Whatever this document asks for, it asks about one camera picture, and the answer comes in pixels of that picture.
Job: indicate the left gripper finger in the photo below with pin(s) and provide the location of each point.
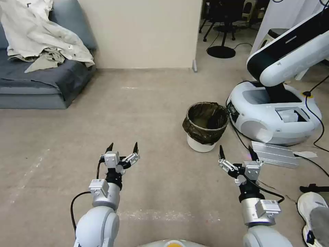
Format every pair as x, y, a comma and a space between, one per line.
135, 148
109, 148

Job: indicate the ribbed silver aluminium box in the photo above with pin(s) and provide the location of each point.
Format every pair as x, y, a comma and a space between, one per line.
276, 154

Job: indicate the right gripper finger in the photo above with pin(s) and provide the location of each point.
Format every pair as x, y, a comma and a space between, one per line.
254, 154
222, 154

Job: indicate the crumpled off-white cloth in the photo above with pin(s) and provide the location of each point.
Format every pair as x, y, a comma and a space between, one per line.
38, 33

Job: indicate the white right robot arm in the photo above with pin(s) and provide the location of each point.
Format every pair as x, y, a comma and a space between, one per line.
259, 221

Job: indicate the grey-blue sofa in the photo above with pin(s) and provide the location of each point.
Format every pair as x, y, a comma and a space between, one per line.
38, 85

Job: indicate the person's white shoe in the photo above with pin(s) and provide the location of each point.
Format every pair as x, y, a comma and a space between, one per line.
307, 205

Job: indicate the black flat floor bracket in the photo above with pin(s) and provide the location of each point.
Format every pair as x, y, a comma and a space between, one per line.
312, 188

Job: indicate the grey partition foot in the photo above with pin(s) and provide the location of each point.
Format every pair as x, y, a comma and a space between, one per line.
195, 66

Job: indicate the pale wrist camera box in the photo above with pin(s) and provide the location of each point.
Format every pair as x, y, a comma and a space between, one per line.
112, 159
252, 171

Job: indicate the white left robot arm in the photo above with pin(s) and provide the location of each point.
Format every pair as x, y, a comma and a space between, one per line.
99, 221

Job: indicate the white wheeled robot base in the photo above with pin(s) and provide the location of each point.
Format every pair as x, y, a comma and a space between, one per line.
277, 123

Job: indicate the white robot front shell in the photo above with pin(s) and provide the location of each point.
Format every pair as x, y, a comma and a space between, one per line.
171, 243

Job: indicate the person's grey trouser leg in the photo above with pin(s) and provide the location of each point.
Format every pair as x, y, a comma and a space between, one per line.
321, 223

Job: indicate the black round stand base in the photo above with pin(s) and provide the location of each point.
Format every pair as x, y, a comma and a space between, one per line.
221, 52

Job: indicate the white tape strip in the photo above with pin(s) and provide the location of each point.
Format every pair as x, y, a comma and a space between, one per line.
307, 154

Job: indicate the black office chair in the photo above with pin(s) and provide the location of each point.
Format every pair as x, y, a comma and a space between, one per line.
218, 18

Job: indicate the white trash can, dark bag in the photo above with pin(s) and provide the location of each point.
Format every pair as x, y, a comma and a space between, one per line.
205, 131

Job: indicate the grey plastic stool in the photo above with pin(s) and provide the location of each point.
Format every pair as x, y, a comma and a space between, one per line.
248, 9

